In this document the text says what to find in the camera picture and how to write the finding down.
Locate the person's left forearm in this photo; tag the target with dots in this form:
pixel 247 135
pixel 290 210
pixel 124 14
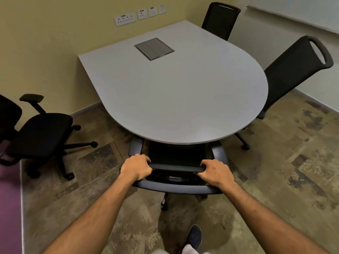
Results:
pixel 98 219

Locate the black office chair with armrests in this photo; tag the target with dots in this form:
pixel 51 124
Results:
pixel 42 134

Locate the person's left hand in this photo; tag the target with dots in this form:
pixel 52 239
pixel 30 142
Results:
pixel 135 166

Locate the wide white wall socket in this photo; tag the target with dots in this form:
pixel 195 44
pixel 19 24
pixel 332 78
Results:
pixel 125 19

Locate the black grey-armed office chair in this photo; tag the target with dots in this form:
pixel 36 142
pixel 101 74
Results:
pixel 174 167

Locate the person's right fingers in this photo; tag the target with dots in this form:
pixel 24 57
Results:
pixel 206 165

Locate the person's right hand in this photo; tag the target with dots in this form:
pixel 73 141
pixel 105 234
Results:
pixel 218 174

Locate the white trouser leg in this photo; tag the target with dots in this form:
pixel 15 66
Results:
pixel 189 249

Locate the person's left fingers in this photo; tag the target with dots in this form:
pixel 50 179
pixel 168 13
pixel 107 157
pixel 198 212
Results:
pixel 147 162

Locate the dark blue shoe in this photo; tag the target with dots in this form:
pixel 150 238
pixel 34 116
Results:
pixel 194 236

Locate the black mesh-back office chair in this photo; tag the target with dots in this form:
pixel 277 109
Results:
pixel 219 21

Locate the person's right forearm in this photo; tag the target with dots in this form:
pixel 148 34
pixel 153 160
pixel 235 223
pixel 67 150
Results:
pixel 262 222

